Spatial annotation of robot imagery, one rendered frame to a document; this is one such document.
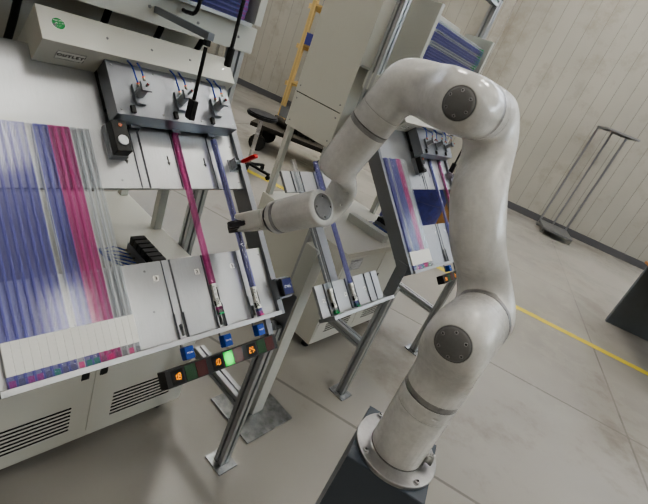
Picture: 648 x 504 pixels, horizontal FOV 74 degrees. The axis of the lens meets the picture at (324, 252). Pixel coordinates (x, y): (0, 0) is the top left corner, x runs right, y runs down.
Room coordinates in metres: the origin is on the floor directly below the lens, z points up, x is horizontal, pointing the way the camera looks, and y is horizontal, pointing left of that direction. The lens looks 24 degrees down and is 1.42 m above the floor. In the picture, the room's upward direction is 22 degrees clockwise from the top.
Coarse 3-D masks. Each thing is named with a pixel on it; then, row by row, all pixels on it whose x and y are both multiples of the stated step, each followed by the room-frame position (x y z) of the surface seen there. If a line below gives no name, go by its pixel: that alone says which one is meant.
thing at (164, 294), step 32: (192, 256) 0.94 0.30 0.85; (224, 256) 1.01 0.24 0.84; (256, 256) 1.10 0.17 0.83; (128, 288) 0.77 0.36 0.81; (160, 288) 0.82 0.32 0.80; (192, 288) 0.89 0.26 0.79; (224, 288) 0.96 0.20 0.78; (160, 320) 0.78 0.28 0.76; (192, 320) 0.84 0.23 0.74; (224, 320) 0.90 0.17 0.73; (0, 384) 0.51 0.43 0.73
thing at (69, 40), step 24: (24, 24) 0.93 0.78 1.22; (48, 24) 0.90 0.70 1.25; (72, 24) 0.95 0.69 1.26; (96, 24) 1.00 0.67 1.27; (48, 48) 0.90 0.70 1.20; (72, 48) 0.93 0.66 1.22; (96, 48) 0.97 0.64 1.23; (120, 48) 1.02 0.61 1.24; (144, 48) 1.08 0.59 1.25; (168, 48) 1.14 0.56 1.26; (168, 72) 1.12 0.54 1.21; (192, 72) 1.17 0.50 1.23; (216, 72) 1.24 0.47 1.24
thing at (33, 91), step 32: (0, 64) 0.84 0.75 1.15; (32, 64) 0.90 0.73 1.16; (0, 96) 0.81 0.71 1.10; (32, 96) 0.86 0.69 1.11; (64, 96) 0.92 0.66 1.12; (96, 96) 0.98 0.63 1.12; (96, 128) 0.93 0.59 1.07; (128, 160) 0.95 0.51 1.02; (160, 160) 1.02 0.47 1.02; (192, 160) 1.10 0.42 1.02; (224, 160) 1.19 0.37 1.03
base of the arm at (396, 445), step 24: (408, 408) 0.70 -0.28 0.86; (360, 432) 0.74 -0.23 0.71; (384, 432) 0.71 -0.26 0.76; (408, 432) 0.69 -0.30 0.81; (432, 432) 0.69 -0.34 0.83; (384, 456) 0.69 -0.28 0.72; (408, 456) 0.68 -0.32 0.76; (432, 456) 0.73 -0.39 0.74; (384, 480) 0.65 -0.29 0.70; (408, 480) 0.67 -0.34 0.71
